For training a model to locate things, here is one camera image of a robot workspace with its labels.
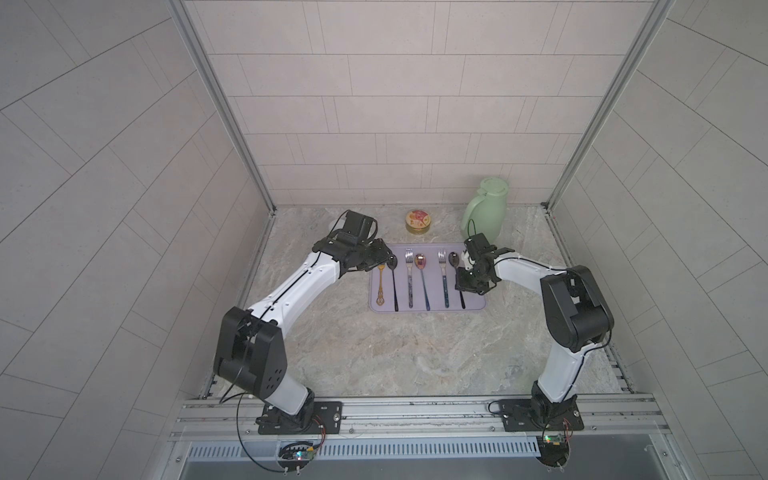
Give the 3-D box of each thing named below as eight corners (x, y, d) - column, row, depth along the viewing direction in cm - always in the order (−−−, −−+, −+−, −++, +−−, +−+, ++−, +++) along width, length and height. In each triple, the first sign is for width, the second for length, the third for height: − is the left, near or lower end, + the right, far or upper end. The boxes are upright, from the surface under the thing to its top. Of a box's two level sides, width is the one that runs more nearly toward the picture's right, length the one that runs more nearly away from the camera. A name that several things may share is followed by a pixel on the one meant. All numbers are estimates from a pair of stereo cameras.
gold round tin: (405, 234, 111) (405, 227, 108) (405, 216, 116) (405, 210, 113) (431, 234, 111) (432, 227, 108) (429, 217, 116) (430, 210, 113)
